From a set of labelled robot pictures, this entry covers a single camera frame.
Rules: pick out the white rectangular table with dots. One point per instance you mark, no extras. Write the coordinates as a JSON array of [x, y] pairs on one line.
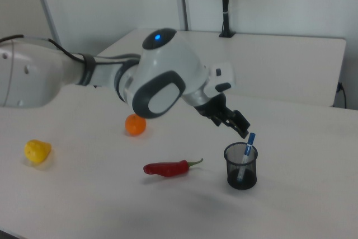
[[279, 65]]

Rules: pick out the black mesh pen cup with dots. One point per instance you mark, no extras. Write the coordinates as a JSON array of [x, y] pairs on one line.
[[233, 177]]

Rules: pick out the grey metal partition post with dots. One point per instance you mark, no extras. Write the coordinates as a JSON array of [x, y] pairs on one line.
[[183, 1], [46, 6]]

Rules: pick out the orange fruit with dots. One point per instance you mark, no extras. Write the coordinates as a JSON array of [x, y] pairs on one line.
[[135, 126]]

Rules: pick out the blue and white marker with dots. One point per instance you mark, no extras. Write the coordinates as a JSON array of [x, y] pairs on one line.
[[249, 146]]

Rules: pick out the yellow pear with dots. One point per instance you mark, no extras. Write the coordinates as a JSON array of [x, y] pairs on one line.
[[37, 150]]

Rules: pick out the red chili pepper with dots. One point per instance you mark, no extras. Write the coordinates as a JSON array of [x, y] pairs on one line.
[[167, 168]]

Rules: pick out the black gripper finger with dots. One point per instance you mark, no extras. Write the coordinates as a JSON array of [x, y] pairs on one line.
[[217, 121], [237, 121]]

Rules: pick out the black pole with clamp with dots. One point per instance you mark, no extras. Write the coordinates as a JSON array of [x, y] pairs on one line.
[[225, 4]]

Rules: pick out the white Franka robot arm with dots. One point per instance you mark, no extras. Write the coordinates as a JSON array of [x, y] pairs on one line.
[[167, 76]]

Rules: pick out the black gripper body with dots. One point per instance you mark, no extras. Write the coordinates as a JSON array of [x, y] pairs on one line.
[[214, 107]]

